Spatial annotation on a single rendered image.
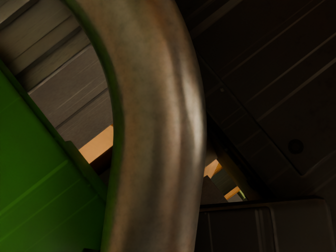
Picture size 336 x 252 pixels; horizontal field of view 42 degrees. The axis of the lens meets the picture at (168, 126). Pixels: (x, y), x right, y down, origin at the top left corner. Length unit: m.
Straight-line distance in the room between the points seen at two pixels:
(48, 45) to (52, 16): 0.01
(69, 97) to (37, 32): 0.49
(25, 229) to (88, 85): 0.52
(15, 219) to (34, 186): 0.01
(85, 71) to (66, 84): 0.03
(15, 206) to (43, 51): 0.06
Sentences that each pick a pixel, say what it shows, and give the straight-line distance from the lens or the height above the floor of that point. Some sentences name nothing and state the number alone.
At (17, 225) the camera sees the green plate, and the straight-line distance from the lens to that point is 0.18.
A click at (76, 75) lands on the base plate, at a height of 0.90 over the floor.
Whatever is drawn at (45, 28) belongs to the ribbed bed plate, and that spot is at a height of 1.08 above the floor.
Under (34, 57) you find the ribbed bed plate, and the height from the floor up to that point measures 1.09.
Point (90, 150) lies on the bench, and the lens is 1.00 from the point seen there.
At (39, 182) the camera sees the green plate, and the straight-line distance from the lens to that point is 0.17.
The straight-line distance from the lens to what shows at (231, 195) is 8.73.
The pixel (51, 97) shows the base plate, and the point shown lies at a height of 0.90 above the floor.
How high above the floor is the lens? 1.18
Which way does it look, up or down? 14 degrees down
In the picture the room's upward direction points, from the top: 142 degrees clockwise
